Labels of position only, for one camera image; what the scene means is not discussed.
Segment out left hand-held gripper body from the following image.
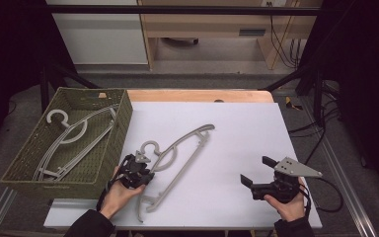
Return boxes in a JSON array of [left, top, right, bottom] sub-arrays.
[[121, 150, 156, 190]]

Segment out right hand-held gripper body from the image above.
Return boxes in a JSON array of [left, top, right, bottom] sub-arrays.
[[250, 156, 324, 203]]

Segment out grey plastic clothes hanger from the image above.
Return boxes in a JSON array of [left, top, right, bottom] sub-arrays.
[[33, 106, 119, 183], [34, 104, 119, 183], [137, 123, 216, 224], [33, 109, 118, 182]]

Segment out green woven basket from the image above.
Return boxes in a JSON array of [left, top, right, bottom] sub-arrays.
[[0, 86, 134, 200]]

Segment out person's left hand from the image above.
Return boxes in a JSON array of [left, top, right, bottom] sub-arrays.
[[99, 166, 146, 220]]

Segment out person's right hand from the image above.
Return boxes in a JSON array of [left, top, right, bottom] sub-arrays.
[[264, 177, 307, 223]]

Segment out white board mat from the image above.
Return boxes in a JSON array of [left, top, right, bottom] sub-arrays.
[[43, 101, 324, 230]]

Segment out yellow and black tool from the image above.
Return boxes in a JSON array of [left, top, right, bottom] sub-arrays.
[[284, 96, 304, 112]]

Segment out black metal stand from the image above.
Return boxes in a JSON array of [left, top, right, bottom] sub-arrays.
[[259, 63, 326, 126], [38, 61, 101, 114]]

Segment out wooden table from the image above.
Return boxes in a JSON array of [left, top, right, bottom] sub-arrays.
[[126, 89, 274, 104]]

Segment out black curtain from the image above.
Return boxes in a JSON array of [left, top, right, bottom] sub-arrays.
[[295, 0, 379, 201], [0, 0, 78, 159]]

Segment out white cabinet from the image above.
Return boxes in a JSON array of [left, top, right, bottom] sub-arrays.
[[45, 0, 149, 65]]

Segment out light wooden desk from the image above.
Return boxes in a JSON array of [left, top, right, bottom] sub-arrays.
[[137, 0, 324, 71]]

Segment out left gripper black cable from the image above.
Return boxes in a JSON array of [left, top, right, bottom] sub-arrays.
[[96, 157, 127, 212]]

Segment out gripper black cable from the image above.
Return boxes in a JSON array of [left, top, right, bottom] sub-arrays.
[[304, 177, 345, 213], [96, 157, 127, 212]]

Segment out black floor cables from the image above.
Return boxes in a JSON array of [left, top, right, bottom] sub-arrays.
[[288, 80, 341, 166]]

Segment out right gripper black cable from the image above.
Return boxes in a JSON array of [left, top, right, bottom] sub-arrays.
[[304, 177, 345, 213]]

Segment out hanging black wall cables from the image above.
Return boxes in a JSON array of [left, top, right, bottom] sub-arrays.
[[265, 1, 308, 70]]

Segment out black horizontal frame bar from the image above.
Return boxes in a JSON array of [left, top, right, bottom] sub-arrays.
[[44, 4, 324, 16]]

